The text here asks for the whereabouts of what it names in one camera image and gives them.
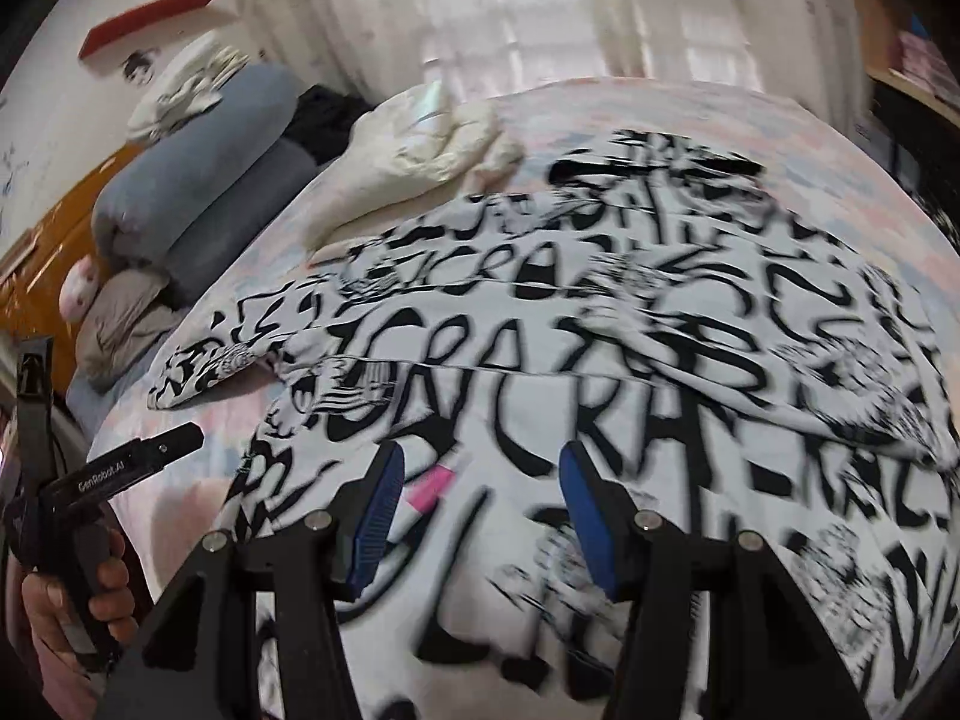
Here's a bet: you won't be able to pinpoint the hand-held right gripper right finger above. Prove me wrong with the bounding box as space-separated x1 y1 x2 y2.
559 441 872 720

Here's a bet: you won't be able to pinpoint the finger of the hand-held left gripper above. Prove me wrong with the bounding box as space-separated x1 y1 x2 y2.
135 422 206 475
15 336 58 492

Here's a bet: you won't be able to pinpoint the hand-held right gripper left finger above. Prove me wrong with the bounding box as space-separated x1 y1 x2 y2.
94 441 407 720

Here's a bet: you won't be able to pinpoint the black and white printed garment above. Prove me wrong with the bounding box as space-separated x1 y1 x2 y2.
146 126 960 720

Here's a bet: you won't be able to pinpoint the person's left hand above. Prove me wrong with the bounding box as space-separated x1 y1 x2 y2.
21 531 140 695

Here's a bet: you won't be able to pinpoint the beige pillow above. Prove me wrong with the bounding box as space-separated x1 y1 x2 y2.
73 270 190 392

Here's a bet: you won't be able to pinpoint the pink plush toy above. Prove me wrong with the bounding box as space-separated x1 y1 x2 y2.
60 255 103 325

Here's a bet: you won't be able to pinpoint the orange wooden headboard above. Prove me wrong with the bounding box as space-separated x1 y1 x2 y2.
0 142 145 395

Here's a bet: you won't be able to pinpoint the blue-grey bolster pillow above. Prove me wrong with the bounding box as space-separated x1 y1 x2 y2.
161 139 325 310
90 64 308 265

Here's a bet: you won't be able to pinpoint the white crumpled cloth pile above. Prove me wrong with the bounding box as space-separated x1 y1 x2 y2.
124 34 252 142

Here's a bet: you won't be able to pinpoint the black cloth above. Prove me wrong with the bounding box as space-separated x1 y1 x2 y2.
281 86 377 166

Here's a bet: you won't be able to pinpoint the cream quilted blanket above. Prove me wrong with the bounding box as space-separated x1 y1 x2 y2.
304 82 526 265

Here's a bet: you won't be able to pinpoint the pastel patterned bed sheet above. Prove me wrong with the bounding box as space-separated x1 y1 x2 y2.
67 73 960 616

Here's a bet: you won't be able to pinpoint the white sheer curtain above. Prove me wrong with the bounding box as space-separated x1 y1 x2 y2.
247 0 871 115

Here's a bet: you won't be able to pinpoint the pink books on shelf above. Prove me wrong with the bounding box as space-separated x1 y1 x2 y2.
896 28 955 92

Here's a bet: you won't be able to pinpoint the light wooden bookshelf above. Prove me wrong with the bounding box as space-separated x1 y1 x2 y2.
846 0 960 132

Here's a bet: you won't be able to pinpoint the red wall shelf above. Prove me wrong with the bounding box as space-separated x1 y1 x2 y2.
79 0 230 61

